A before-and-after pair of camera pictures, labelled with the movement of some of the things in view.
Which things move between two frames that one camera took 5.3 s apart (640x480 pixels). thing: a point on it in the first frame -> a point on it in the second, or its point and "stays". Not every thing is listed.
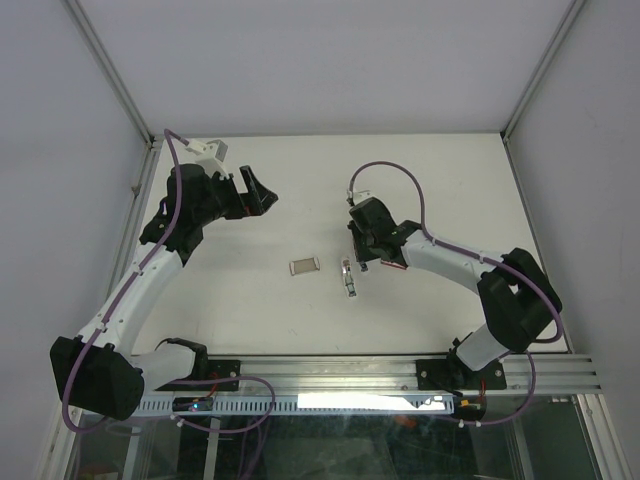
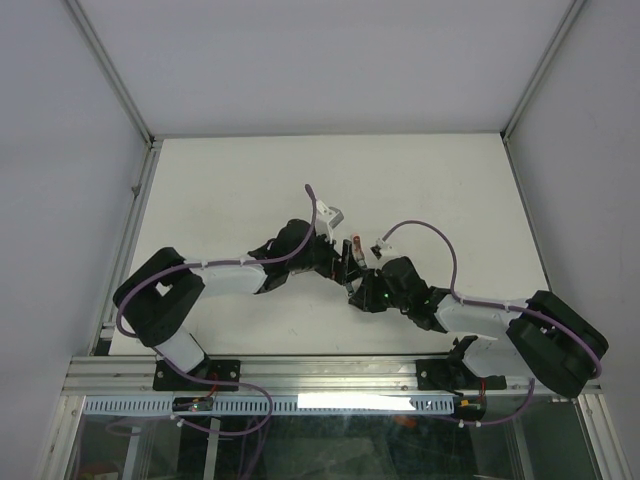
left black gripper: (260, 197) -> (342, 268)
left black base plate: (220, 368) stays
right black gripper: (360, 252) -> (364, 296)
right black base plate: (451, 375) stays
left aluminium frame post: (111, 72) stays
